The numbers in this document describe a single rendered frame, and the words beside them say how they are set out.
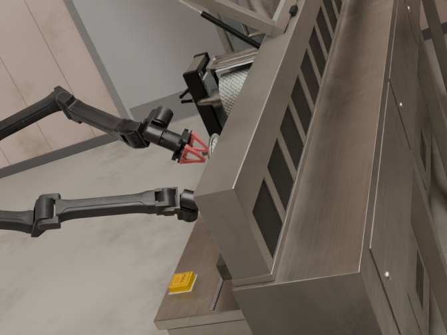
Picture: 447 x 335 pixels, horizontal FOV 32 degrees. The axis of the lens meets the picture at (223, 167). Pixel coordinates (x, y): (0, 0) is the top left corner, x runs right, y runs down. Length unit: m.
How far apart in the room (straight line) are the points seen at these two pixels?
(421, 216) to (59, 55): 4.09
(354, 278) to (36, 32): 4.91
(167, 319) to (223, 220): 1.09
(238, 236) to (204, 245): 1.28
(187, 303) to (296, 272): 1.04
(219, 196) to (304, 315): 0.29
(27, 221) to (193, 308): 0.59
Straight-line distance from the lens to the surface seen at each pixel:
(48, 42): 6.09
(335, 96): 2.03
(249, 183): 1.41
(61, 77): 6.17
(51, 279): 4.89
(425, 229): 2.54
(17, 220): 2.49
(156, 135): 2.39
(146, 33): 5.84
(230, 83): 2.49
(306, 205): 1.62
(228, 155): 1.45
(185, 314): 2.41
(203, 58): 2.68
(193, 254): 2.66
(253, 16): 1.94
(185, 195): 2.42
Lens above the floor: 2.28
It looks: 26 degrees down
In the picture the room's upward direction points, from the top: 24 degrees counter-clockwise
